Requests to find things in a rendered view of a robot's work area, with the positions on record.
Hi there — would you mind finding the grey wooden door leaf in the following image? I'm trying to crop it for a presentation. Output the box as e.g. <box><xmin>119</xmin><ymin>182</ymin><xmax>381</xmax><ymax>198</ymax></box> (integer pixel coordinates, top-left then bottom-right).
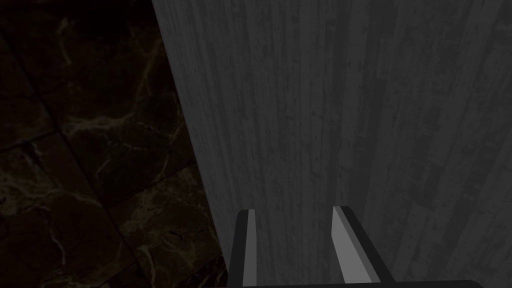
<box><xmin>151</xmin><ymin>0</ymin><xmax>512</xmax><ymax>288</ymax></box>

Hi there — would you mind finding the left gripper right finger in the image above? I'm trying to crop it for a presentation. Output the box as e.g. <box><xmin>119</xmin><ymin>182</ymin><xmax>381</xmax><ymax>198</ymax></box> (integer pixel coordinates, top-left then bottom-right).
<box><xmin>331</xmin><ymin>205</ymin><xmax>396</xmax><ymax>285</ymax></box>

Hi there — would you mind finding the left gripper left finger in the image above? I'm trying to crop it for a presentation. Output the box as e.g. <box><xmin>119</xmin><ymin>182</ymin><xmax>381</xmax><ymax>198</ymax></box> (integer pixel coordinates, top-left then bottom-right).
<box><xmin>226</xmin><ymin>208</ymin><xmax>258</xmax><ymax>288</ymax></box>

